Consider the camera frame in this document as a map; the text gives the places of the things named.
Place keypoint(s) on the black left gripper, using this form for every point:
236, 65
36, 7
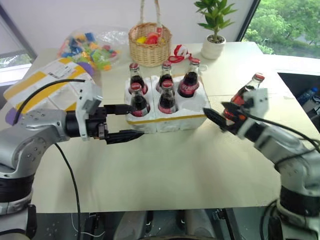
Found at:
96, 118

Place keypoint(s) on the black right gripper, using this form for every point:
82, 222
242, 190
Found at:
235, 121

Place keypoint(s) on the glass cola bottle red cap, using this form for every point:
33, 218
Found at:
188, 85
165, 73
243, 92
139, 103
136, 78
167, 101

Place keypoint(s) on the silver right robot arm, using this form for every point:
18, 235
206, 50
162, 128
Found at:
287, 152

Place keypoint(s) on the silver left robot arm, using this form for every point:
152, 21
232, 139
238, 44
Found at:
30, 135

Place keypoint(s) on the white foam bottle crate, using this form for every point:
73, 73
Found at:
185, 115

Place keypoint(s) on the yellow taped white box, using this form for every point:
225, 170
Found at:
47, 80

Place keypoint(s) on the white plant pot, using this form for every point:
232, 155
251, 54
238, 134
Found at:
212, 50

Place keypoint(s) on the red and white ribbon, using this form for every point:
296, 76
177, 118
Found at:
180, 53

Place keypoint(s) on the woven wicker basket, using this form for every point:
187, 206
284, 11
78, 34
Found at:
150, 53

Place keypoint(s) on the clear bag of colourful toys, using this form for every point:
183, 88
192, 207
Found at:
92, 51

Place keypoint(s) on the blue capped plastic bottle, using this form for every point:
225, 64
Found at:
306, 95

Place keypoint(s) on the yellow toy fruit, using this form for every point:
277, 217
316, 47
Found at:
141, 40

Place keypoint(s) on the red orange toy fruit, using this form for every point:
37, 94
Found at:
153, 38

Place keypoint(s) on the green leafy plant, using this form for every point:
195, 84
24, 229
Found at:
215, 13

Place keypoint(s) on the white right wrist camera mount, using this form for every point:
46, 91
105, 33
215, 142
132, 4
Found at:
260, 100

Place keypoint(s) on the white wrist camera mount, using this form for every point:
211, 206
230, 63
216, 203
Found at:
260, 100
86, 96

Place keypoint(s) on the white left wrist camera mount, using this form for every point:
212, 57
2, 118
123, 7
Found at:
86, 96

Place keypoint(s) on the dark window frame post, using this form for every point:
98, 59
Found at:
247, 21
21, 37

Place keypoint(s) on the metal table frame bracket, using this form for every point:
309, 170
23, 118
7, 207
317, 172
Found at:
223, 222

